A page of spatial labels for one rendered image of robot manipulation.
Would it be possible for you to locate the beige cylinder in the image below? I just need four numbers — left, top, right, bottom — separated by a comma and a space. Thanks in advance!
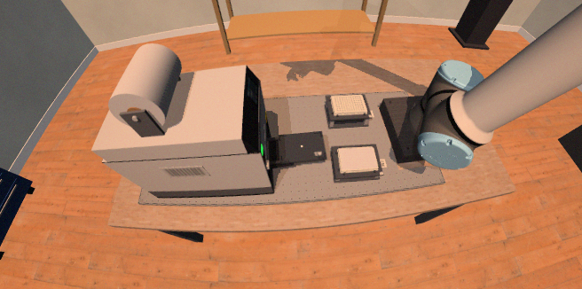
108, 43, 182, 127

